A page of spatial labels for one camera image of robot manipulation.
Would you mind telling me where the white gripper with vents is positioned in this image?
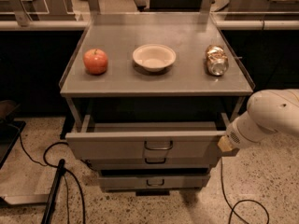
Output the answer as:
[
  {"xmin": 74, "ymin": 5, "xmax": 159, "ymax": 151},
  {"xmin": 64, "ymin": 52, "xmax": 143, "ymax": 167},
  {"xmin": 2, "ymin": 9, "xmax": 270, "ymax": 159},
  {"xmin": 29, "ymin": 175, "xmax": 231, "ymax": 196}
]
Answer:
[{"xmin": 218, "ymin": 112, "xmax": 268, "ymax": 152}]

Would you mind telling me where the grey top drawer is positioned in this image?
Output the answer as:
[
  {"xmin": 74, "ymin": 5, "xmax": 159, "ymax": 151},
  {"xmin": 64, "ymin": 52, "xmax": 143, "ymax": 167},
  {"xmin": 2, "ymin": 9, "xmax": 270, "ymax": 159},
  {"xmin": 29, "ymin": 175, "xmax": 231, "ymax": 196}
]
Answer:
[{"xmin": 66, "ymin": 116, "xmax": 234, "ymax": 160}]

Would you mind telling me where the grey drawer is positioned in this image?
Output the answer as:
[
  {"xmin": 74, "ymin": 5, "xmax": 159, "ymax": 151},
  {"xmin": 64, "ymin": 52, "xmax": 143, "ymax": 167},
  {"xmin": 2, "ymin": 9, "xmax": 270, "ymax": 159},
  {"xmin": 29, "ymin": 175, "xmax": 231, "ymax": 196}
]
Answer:
[
  {"xmin": 88, "ymin": 157, "xmax": 219, "ymax": 170},
  {"xmin": 66, "ymin": 116, "xmax": 234, "ymax": 160},
  {"xmin": 99, "ymin": 168, "xmax": 210, "ymax": 191}
]

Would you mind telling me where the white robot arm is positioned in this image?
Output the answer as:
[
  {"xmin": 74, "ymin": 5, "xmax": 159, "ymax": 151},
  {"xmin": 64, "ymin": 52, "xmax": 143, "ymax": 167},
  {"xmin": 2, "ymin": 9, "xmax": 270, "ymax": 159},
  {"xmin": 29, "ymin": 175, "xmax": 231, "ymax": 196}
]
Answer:
[{"xmin": 218, "ymin": 89, "xmax": 299, "ymax": 154}]

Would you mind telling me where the grey middle drawer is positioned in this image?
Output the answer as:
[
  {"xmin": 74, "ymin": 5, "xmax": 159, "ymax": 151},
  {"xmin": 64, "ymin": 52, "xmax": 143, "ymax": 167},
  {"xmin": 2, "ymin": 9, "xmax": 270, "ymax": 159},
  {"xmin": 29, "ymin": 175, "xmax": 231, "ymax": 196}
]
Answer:
[{"xmin": 88, "ymin": 157, "xmax": 219, "ymax": 170}]

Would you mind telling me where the grey drawer cabinet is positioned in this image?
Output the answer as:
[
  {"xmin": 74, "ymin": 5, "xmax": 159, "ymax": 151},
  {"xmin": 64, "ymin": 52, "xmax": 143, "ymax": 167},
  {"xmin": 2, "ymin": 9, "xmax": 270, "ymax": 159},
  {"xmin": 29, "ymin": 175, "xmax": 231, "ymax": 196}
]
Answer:
[{"xmin": 61, "ymin": 13, "xmax": 254, "ymax": 192}]

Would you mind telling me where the grey bottom drawer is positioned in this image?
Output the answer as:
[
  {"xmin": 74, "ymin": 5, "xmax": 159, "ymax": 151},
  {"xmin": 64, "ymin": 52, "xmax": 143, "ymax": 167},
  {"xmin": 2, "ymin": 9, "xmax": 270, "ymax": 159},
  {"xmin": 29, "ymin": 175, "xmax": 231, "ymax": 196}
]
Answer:
[{"xmin": 99, "ymin": 168, "xmax": 210, "ymax": 191}]

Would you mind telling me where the crushed metal can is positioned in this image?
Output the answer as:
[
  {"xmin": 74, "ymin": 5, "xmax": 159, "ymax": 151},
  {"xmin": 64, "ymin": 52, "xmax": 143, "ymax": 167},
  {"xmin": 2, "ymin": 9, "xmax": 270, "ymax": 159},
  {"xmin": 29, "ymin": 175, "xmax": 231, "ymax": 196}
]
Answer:
[{"xmin": 205, "ymin": 45, "xmax": 229, "ymax": 77}]

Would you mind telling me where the white bowl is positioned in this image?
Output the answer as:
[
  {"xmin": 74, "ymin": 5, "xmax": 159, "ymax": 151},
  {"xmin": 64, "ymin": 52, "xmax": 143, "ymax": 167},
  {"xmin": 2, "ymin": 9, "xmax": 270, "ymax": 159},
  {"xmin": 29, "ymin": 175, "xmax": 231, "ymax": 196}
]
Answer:
[{"xmin": 133, "ymin": 44, "xmax": 177, "ymax": 72}]

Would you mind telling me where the red apple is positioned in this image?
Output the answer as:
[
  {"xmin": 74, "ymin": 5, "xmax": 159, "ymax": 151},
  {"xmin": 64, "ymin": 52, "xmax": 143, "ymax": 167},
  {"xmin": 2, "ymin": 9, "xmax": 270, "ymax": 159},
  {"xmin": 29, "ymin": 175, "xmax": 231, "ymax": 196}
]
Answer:
[{"xmin": 83, "ymin": 49, "xmax": 108, "ymax": 75}]

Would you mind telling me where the black stand left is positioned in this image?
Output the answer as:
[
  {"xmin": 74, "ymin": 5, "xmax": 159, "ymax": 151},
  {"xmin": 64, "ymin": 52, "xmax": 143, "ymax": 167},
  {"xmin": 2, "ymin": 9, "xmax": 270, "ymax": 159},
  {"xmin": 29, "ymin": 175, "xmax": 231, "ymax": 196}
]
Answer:
[{"xmin": 41, "ymin": 159, "xmax": 65, "ymax": 224}]

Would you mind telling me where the dark object far left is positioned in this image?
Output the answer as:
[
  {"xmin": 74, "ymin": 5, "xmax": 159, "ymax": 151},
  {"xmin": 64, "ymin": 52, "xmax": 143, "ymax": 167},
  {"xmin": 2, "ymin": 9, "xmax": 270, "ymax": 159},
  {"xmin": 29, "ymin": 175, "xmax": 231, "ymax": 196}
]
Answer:
[{"xmin": 0, "ymin": 100, "xmax": 26, "ymax": 169}]

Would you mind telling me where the black cable right floor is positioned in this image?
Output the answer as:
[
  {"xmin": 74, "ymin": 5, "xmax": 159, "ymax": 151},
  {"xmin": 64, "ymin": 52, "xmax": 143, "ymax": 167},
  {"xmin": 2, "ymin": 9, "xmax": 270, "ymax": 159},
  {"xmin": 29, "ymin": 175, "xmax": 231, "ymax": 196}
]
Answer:
[{"xmin": 220, "ymin": 157, "xmax": 271, "ymax": 224}]

